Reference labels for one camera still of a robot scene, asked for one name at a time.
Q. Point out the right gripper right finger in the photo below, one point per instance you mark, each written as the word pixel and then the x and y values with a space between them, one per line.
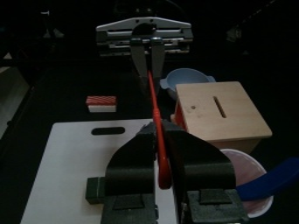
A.
pixel 202 172

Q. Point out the pink white plastic bowl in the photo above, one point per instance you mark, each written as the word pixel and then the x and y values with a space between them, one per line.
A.
pixel 249 172

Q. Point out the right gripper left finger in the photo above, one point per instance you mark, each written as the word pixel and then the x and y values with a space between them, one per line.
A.
pixel 130 163

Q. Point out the black toy sushi roll piece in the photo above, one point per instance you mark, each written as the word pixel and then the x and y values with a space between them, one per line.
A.
pixel 95 189

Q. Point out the wooden box with slot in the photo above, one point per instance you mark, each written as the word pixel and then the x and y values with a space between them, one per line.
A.
pixel 241 122

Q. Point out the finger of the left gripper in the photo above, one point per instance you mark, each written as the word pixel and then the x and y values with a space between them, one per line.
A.
pixel 158 58
pixel 138 57

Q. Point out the salmon nigiri toy sushi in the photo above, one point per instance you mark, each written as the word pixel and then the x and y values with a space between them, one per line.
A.
pixel 101 103

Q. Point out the white cutting board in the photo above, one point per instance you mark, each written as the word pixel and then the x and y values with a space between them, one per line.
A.
pixel 66 163

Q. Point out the red toy knife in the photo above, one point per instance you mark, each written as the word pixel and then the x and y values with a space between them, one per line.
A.
pixel 154 100

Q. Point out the light blue bowl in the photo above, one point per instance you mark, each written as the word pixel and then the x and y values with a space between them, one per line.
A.
pixel 188 77

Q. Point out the dark blue curved object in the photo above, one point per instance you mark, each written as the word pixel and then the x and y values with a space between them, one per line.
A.
pixel 273 180

